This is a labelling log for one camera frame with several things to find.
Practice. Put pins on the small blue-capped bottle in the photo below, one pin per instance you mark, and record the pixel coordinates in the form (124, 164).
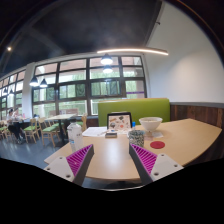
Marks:
(133, 126)

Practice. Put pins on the white paper sheets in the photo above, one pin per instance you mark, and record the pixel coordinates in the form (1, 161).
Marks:
(94, 131)

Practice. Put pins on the speckled green-white cup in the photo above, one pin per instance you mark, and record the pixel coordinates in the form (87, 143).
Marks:
(136, 138)

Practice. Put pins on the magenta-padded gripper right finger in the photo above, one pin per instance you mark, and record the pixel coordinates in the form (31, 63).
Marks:
(146, 160)

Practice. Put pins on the wooden dining table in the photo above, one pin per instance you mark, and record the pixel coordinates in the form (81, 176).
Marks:
(60, 116)

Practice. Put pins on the curved linear ceiling light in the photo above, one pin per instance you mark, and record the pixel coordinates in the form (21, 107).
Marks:
(133, 50)

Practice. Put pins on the clear plastic drink bottle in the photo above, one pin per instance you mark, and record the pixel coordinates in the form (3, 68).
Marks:
(75, 136)

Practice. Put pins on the white bowl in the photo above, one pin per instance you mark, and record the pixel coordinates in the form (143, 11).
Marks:
(150, 123)

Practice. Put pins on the person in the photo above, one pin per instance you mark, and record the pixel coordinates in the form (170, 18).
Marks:
(13, 128)

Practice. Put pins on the flat round red coaster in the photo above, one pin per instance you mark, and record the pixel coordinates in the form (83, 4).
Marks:
(157, 144)

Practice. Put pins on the wooden chairs with green seats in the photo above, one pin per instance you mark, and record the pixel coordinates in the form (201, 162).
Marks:
(50, 128)

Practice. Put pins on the pendant ceiling lamps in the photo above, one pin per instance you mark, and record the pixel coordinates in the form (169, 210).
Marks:
(106, 60)

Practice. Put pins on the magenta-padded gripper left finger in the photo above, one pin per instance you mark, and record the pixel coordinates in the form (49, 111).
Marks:
(78, 161)

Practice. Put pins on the dark-framed window wall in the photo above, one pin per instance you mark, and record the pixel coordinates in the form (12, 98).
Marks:
(71, 91)

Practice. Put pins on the small dark box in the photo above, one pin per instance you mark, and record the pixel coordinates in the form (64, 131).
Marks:
(111, 134)

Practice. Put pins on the black tablet with stickers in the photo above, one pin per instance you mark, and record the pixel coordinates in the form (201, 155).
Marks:
(119, 121)

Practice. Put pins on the green upholstered bench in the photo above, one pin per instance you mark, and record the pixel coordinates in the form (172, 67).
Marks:
(133, 108)

